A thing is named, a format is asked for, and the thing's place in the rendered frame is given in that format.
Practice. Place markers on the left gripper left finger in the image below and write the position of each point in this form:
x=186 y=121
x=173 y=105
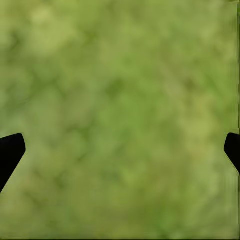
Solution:
x=12 y=149

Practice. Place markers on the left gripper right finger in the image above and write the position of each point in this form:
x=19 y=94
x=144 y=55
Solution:
x=232 y=149

